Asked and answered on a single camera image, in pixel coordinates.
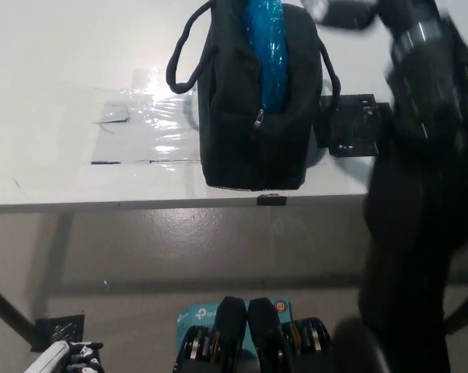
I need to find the teal tp-link box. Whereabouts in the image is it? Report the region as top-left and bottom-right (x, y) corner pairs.
(176, 298), (293, 361)

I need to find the black floor tape square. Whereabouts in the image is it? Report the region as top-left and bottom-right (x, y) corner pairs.
(34, 312), (86, 353)

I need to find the grey paper piece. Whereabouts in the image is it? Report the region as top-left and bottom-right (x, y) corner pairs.
(93, 103), (131, 125)

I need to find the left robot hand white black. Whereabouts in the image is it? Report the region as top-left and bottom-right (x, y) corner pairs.
(26, 340), (105, 373)

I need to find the black fabric duffel bag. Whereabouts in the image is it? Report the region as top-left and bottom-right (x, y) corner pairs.
(166, 0), (342, 193)

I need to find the clear plastic sheet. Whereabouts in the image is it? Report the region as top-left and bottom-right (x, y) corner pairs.
(90, 68), (204, 167)

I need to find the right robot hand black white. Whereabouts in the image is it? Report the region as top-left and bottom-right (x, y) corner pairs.
(299, 0), (390, 32)

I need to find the small black tape piece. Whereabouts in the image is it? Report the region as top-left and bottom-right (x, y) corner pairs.
(257, 192), (288, 207)

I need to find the blue plate stack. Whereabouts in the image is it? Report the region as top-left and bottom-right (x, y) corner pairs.
(243, 0), (291, 115)

